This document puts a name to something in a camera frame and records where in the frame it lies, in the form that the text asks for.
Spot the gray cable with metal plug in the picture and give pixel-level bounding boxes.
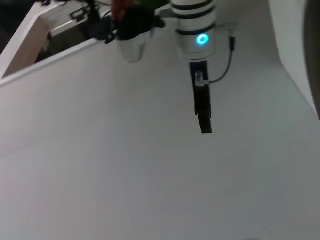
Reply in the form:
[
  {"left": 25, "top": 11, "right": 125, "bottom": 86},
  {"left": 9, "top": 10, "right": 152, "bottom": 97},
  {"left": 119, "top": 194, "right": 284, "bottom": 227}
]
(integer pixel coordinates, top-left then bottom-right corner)
[{"left": 195, "top": 22, "right": 238, "bottom": 88}]

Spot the black metal clamp fixture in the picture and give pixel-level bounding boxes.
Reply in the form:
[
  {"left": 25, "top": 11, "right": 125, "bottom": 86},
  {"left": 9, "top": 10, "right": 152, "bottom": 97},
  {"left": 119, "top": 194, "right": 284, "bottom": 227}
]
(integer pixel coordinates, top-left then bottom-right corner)
[{"left": 69, "top": 0, "right": 118, "bottom": 45}]

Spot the beige wooden frame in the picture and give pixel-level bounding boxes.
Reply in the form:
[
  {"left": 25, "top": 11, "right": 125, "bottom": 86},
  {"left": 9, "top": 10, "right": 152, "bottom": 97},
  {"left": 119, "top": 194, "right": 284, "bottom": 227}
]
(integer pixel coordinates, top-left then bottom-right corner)
[{"left": 0, "top": 0, "right": 64, "bottom": 79}]

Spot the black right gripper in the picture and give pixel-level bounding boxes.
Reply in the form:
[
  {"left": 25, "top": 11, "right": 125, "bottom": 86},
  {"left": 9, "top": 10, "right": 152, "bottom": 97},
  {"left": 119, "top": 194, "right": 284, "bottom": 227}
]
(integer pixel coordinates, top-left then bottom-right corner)
[{"left": 189, "top": 59, "right": 214, "bottom": 135}]

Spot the large stainless steel bowl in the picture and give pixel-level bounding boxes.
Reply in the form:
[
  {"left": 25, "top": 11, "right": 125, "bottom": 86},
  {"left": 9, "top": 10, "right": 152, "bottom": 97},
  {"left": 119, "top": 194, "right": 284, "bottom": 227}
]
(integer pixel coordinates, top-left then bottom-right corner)
[{"left": 268, "top": 0, "right": 320, "bottom": 121}]

